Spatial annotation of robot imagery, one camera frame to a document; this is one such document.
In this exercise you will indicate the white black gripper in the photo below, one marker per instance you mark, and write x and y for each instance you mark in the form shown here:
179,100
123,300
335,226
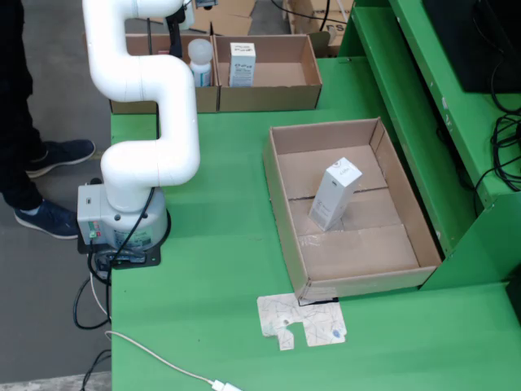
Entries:
183,16

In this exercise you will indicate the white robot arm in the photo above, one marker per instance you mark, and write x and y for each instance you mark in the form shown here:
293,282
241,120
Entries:
154,102

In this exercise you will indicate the flat cardboard sheet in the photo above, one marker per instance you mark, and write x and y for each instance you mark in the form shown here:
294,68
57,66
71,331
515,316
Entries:
228,18

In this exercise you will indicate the cardboard box with divider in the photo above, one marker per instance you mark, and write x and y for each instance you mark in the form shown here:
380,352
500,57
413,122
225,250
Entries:
264,93

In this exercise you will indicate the brown cardboard boxes pile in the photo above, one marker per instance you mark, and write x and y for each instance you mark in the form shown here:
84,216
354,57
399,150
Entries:
309,14

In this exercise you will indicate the tall white carton box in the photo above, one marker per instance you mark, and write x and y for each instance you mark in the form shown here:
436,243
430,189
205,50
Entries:
335,191

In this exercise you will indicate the shallow cardboard tray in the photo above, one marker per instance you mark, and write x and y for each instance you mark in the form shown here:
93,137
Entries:
366,244

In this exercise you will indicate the white bottle with round cap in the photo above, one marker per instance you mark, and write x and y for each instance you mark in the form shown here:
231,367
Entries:
200,61

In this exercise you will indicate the white carton with cow print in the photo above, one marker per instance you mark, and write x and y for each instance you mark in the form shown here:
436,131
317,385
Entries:
242,65

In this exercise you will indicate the dark blue sneaker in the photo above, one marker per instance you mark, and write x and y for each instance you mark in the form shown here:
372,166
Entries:
49,220
65,152

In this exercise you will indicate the person's dark trouser legs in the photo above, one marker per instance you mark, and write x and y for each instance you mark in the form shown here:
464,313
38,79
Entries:
12,102

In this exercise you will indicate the green metal shelf unit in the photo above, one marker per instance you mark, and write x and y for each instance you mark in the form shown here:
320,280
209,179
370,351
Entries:
427,142

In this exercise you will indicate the black monitor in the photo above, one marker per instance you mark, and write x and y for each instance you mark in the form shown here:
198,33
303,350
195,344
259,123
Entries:
468,40

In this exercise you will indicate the white scribbled paper cutout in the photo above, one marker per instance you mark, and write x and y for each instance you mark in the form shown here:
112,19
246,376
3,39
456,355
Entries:
301,317

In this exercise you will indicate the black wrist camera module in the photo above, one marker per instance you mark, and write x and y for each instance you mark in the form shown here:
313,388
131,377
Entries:
205,3

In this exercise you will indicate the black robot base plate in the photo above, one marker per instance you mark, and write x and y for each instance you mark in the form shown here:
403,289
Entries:
150,260

